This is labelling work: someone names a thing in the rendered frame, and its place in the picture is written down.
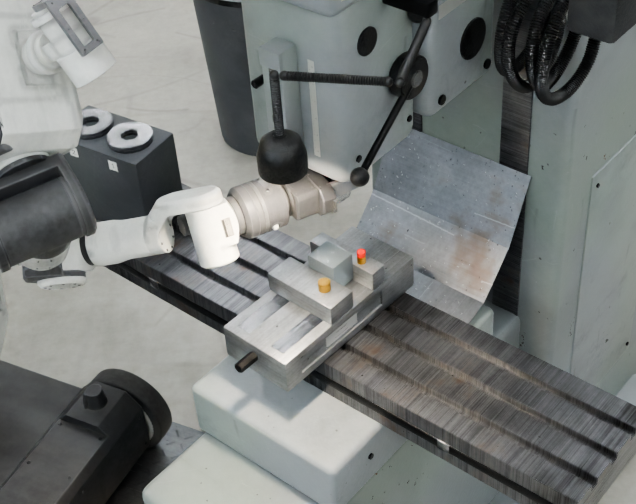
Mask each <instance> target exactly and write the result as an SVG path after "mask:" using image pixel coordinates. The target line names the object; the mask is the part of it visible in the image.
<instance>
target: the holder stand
mask: <svg viewBox="0 0 636 504"><path fill-rule="evenodd" d="M82 115H83V124H82V130H81V134H80V138H79V142H78V146H77V147H75V148H74V149H72V150H71V151H69V152H68V153H66V154H65V155H64V157H65V159H66V160H67V162H68V164H69V165H70V167H71V169H72V170H73V172H74V174H75V175H76V177H77V179H78V180H79V182H80V184H81V186H82V187H83V189H84V191H85V194H86V196H87V198H88V200H89V202H90V205H91V207H92V210H93V213H94V215H95V218H96V219H99V220H101V221H108V220H126V219H131V218H137V217H142V216H148V214H149V213H150V211H151V209H152V208H153V206H154V204H155V202H156V201H157V199H159V198H160V197H162V196H164V195H167V194H170V193H173V192H177V191H182V190H183V189H182V183H181V177H180V171H179V165H178V159H177V153H176V148H175V142H174V136H173V133H171V132H168V131H165V130H162V129H159V128H156V127H153V126H150V125H147V124H145V123H142V122H138V121H135V120H132V119H129V118H126V117H123V116H120V115H117V114H114V113H111V112H108V111H106V110H102V109H99V108H96V107H93V106H90V105H88V106H86V107H85V108H84V109H82Z"/></svg>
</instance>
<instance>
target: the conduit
mask: <svg viewBox="0 0 636 504"><path fill-rule="evenodd" d="M554 5H555V6H554ZM568 5H569V0H540V2H539V3H538V5H537V7H536V10H535V12H534V15H533V18H532V20H531V23H530V26H529V28H530V29H528V30H529V32H528V35H527V36H528V37H527V41H526V42H527V43H526V47H524V48H525V49H523V51H522V52H521V53H520V54H519V55H518V57H516V58H515V49H516V48H515V47H516V46H515V45H516V42H517V41H516V40H517V36H518V33H519V32H518V31H519V28H520V26H521V24H522V21H523V19H524V17H525V15H527V14H526V13H528V10H529V8H531V7H530V6H532V3H531V2H530V1H528V0H503V3H502V6H501V8H500V10H501V11H500V14H499V17H498V18H499V19H498V22H497V25H496V26H497V27H496V32H495V34H496V35H495V40H494V61H495V66H496V69H497V71H498V72H499V74H500V75H502V76H504V77H505V78H506V80H507V82H508V84H509V85H510V86H511V87H512V88H513V89H514V90H516V91H518V92H520V93H530V92H533V91H535V93H536V95H537V98H538V99H539V100H540V101H541V102H542V103H543V104H545V105H548V106H555V105H558V104H561V103H562V102H564V101H566V100H567V99H568V98H570V97H571V96H572V95H573V94H574V93H575V92H576V91H577V89H579V87H580V86H581V85H582V83H583V81H585V79H586V77H588V76H587V75H589V72H590V70H592V69H591V68H593V65H594V63H595V60H596V58H597V55H598V54H597V53H598V50H599V48H600V45H601V44H600V43H601V41H599V40H596V39H593V38H590V37H589V39H588V40H589V41H587V42H588V43H587V46H586V47H587V48H586V50H585V53H584V54H585V55H583V56H584V57H582V58H583V59H582V61H581V63H580V64H579V66H578V68H577V70H576V72H575V73H574V74H573V75H572V77H571V78H570V79H569V80H568V82H567V83H565V85H564V86H562V87H561V88H560V89H559V90H557V91H555V92H550V89H551V88H552V87H553V86H554V85H555V84H556V83H557V82H558V80H559V79H560V77H561V76H562V74H563V73H564V71H565V70H566V68H567V66H568V64H569V62H570V61H571V60H570V59H572V57H573V54H574V52H575V49H576V47H577V45H578V42H580V41H579V40H580V38H581V34H578V33H575V32H572V31H569V33H568V37H567V39H566V42H565V44H564V45H565V46H563V48H562V50H561V52H560V55H559V57H558V59H557V61H555V60H556V58H557V53H558V51H559V48H560V47H559V46H560V44H561V41H562V38H563V37H562V36H563V34H564V29H565V26H566V25H565V24H566V20H567V19H566V13H567V11H568ZM553 6H554V8H553V10H552V13H551V9H552V7H553ZM550 14H551V15H550ZM539 48H540V49H539ZM525 67H526V68H525ZM524 68H525V69H526V75H527V80H524V79H522V78H521V76H520V75H519V72H521V71H522V69H524Z"/></svg>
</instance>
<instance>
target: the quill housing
mask: <svg viewBox="0 0 636 504"><path fill-rule="evenodd" d="M241 4H242V13H243V21H244V30H245V39H246V48H247V56H248V65H249V74H250V83H251V81H252V80H254V79H255V78H257V77H258V76H259V75H261V74H263V70H262V65H260V61H259V51H258V47H259V46H261V45H263V44H265V43H266V42H268V41H269V40H271V39H273V38H274V37H279V38H282V39H284V40H287V41H289V42H292V43H294V44H295V45H296V55H297V68H298V71H299V72H307V73H308V72H309V73H311V72H312V73H313V72H314V73H316V72H317V73H325V74H326V73H328V74H329V73H330V74H331V73H332V74H334V73H335V74H343V75H344V74H346V75H347V74H348V75H350V74H351V75H352V74H353V75H359V76H360V75H361V76H362V75H364V76H365V75H366V76H368V75H369V76H377V77H378V76H380V77H381V76H382V77H384V76H385V77H386V76H389V72H390V69H391V67H392V65H393V63H394V61H395V60H396V59H397V57H398V56H400V55H401V54H402V53H404V52H406V51H408V50H409V48H410V46H411V44H412V21H411V20H410V19H409V17H408V12H407V11H404V10H401V9H398V8H395V7H392V6H389V5H386V4H384V3H383V2H382V0H358V1H357V2H355V3H354V4H352V5H351V6H349V7H348V8H346V9H345V10H343V11H342V12H340V13H339V14H337V15H336V16H333V17H327V16H324V15H321V14H318V13H315V12H313V11H310V10H307V9H304V8H302V7H299V6H296V5H293V4H290V3H288V2H285V1H282V0H241ZM251 92H252V100H253V109H254V118H255V127H256V136H257V140H258V142H259V143H260V139H261V138H262V136H263V135H265V134H266V133H268V132H269V127H268V117H267V108H266V98H265V89H264V84H263V85H262V86H260V87H259V88H257V89H255V88H253V87H252V85H251ZM299 92H300V104H301V116H302V128H303V140H304V145H305V147H306V149H307V156H308V168H309V169H311V170H313V171H316V172H318V173H320V174H322V175H325V176H327V177H329V178H331V179H333V180H336V181H338V182H350V173H351V172H352V170H353V169H355V168H357V167H361V165H362V164H363V162H364V160H365V158H366V156H367V154H368V153H369V151H370V149H371V147H372V145H373V143H374V142H375V140H376V138H377V136H378V134H379V132H380V131H381V129H382V127H383V125H384V123H385V121H386V119H387V118H388V116H389V114H390V112H391V110H392V108H393V107H394V105H395V103H396V101H397V99H398V97H397V96H395V95H393V94H392V93H391V92H390V89H389V87H386V86H384V87H383V86H375V85H374V86H372V85H371V86H370V85H366V86H365V85H362V84H361V85H357V84H356V85H354V84H353V85H352V84H350V85H349V84H341V83H340V84H338V83H337V84H336V83H335V84H334V83H332V84H331V83H323V82H322V83H320V82H319V83H318V82H317V83H315V82H314V83H313V82H305V81H304V82H302V81H301V82H300V81H299ZM412 126H413V99H411V100H406V101H405V103H404V105H403V107H402V109H401V110H400V112H399V114H398V116H397V118H396V120H395V121H394V123H393V125H392V127H391V129H390V131H389V132H388V134H387V136H386V138H385V140H384V142H383V144H382V145H381V147H380V149H379V151H378V153H377V155H376V156H375V158H374V160H373V162H372V164H374V163H375V162H376V161H377V160H379V159H380V158H381V157H382V156H384V155H385V154H386V153H387V152H389V151H390V150H391V149H392V148H393V147H395V146H396V145H397V144H398V143H400V142H401V141H402V140H403V139H405V138H406V137H407V136H408V135H409V134H410V132H411V130H412ZM372 164H371V165H372Z"/></svg>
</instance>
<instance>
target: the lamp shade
mask: <svg viewBox="0 0 636 504"><path fill-rule="evenodd" d="M256 159H257V167H258V174H259V176H260V178H261V179H263V180H264V181H266V182H268V183H271V184H276V185H286V184H291V183H294V182H297V181H299V180H301V179H302V178H303V177H304V176H305V175H306V174H307V172H308V156H307V149H306V147H305V145H304V143H303V141H302V139H301V137H300V136H299V134H298V133H296V132H294V131H292V130H288V129H284V134H283V135H282V136H276V135H275V131H274V130H273V131H270V132H268V133H266V134H265V135H263V136H262V138H261V139H260V143H259V146H258V150H257V154H256Z"/></svg>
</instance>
